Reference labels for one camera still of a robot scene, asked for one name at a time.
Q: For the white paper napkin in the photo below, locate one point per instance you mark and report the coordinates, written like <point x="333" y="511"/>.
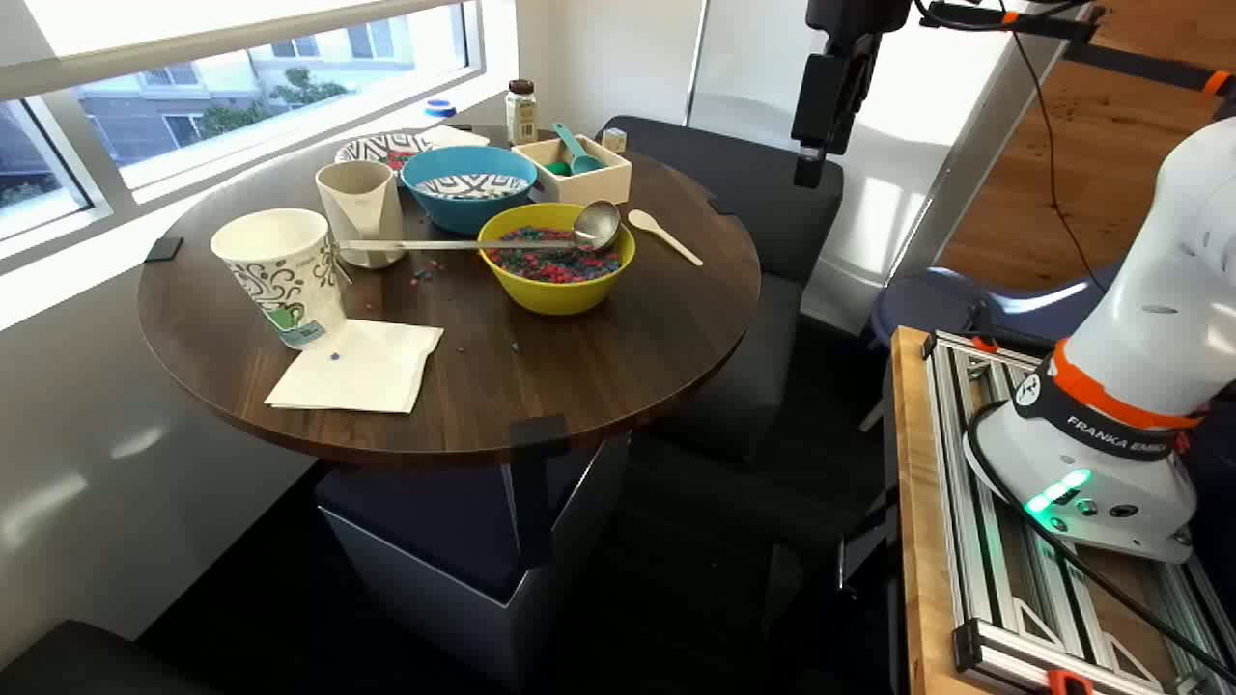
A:
<point x="362" y="367"/>

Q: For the beige plastic cup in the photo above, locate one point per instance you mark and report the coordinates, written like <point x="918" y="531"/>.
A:
<point x="363" y="214"/>

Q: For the spice jar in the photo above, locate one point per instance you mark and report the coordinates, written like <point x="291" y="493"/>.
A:
<point x="519" y="111"/>

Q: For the aluminium frame robot mount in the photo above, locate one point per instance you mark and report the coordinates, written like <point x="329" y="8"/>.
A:
<point x="990" y="604"/>

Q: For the yellow bowl with beads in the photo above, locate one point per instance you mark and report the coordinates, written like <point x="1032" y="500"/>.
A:
<point x="552" y="284"/>

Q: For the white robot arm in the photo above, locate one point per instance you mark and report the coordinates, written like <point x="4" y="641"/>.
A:
<point x="1086" y="444"/>

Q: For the small wooden spoon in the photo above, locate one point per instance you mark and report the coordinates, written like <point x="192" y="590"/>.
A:
<point x="646" y="222"/>

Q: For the round wooden table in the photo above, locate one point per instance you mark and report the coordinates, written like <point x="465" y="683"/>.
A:
<point x="505" y="388"/>

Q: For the patterned plate by window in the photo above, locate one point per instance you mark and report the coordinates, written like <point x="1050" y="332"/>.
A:
<point x="390" y="150"/>

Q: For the white wooden box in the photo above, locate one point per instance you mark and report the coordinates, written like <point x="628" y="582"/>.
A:
<point x="580" y="186"/>

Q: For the blue bowl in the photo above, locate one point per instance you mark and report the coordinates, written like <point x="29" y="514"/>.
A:
<point x="465" y="186"/>

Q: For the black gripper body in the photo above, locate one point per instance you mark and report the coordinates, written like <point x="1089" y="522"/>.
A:
<point x="839" y="76"/>

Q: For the dark grey chair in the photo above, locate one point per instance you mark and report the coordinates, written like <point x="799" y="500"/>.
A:
<point x="789" y="222"/>

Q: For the white paper cup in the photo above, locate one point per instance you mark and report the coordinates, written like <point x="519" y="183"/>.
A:
<point x="284" y="260"/>

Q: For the metal ladle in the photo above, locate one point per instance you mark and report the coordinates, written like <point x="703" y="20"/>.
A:
<point x="593" y="228"/>

